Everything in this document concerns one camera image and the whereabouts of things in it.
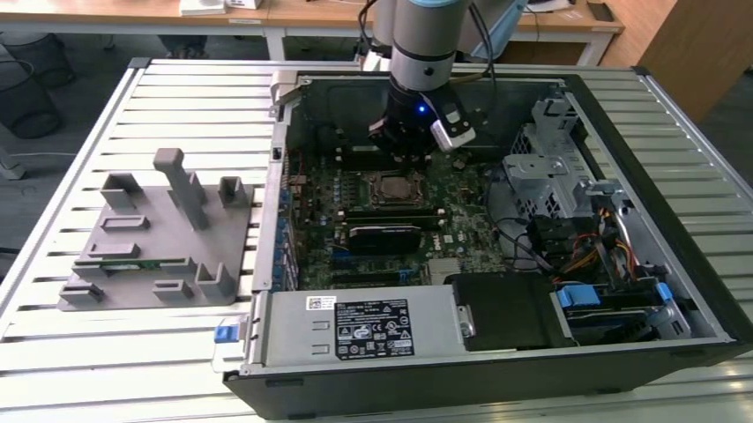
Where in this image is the silver CPU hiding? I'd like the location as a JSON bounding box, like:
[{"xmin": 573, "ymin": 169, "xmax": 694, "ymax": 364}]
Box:
[{"xmin": 375, "ymin": 174, "xmax": 417, "ymax": 202}]

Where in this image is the CPU socket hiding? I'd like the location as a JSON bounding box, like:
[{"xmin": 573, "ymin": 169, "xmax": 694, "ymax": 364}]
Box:
[{"xmin": 359, "ymin": 169, "xmax": 429, "ymax": 212}]

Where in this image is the black RAM slot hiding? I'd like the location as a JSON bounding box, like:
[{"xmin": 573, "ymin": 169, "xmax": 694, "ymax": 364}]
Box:
[{"xmin": 343, "ymin": 213, "xmax": 442, "ymax": 221}]

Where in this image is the black graphics card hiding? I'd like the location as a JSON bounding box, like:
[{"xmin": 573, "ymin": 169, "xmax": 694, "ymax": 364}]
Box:
[{"xmin": 346, "ymin": 224, "xmax": 423, "ymax": 256}]

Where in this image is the metal disk bay cage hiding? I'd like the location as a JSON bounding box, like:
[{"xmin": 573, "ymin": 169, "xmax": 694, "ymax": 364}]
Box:
[{"xmin": 502, "ymin": 99, "xmax": 629, "ymax": 221}]

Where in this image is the green motherboard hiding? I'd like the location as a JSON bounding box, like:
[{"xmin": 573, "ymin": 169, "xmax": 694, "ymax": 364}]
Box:
[{"xmin": 284, "ymin": 145, "xmax": 507, "ymax": 292}]

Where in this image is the silver chipset heatsink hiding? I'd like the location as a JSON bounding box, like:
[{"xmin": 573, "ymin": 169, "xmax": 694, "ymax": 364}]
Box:
[{"xmin": 427, "ymin": 258, "xmax": 466, "ymax": 283}]

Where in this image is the white box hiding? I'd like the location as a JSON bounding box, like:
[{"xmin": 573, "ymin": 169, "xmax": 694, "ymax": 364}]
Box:
[{"xmin": 179, "ymin": 0, "xmax": 228, "ymax": 17}]

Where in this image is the grey parts rack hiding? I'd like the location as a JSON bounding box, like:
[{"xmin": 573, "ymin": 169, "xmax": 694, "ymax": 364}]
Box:
[{"xmin": 57, "ymin": 147, "xmax": 258, "ymax": 312}]

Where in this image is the silver power supply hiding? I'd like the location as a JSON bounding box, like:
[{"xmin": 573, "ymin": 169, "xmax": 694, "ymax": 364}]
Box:
[{"xmin": 258, "ymin": 286, "xmax": 475, "ymax": 367}]

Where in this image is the wooden cabinet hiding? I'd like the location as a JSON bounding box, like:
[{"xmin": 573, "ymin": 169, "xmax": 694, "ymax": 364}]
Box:
[{"xmin": 600, "ymin": 0, "xmax": 753, "ymax": 124}]

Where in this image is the wooden desk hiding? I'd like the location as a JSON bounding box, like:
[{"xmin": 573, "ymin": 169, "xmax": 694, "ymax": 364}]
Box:
[{"xmin": 0, "ymin": 0, "xmax": 626, "ymax": 67}]

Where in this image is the green RAM stick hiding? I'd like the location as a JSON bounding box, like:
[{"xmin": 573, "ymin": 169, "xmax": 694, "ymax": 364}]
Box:
[{"xmin": 75, "ymin": 258, "xmax": 195, "ymax": 271}]

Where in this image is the blue case latch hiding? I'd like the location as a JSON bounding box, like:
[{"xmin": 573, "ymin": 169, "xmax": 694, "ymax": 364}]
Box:
[{"xmin": 214, "ymin": 323, "xmax": 243, "ymax": 345}]

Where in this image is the black PC case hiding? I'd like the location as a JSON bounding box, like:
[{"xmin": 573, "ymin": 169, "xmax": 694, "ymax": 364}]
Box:
[{"xmin": 222, "ymin": 65, "xmax": 753, "ymax": 418}]

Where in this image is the black mesh waste bin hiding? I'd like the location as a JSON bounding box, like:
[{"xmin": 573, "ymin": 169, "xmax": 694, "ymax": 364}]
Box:
[
  {"xmin": 0, "ymin": 33, "xmax": 75, "ymax": 89},
  {"xmin": 0, "ymin": 59, "xmax": 64, "ymax": 140}
]

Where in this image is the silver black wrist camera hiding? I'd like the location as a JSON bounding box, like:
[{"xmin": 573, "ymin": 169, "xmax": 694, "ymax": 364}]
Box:
[{"xmin": 429, "ymin": 92, "xmax": 477, "ymax": 153}]

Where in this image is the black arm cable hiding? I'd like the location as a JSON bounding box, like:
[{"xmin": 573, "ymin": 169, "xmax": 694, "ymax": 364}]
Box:
[{"xmin": 467, "ymin": 0, "xmax": 501, "ymax": 89}]

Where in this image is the coloured power wire bundle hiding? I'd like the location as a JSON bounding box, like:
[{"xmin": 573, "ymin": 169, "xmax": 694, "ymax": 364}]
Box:
[{"xmin": 563, "ymin": 206, "xmax": 642, "ymax": 283}]

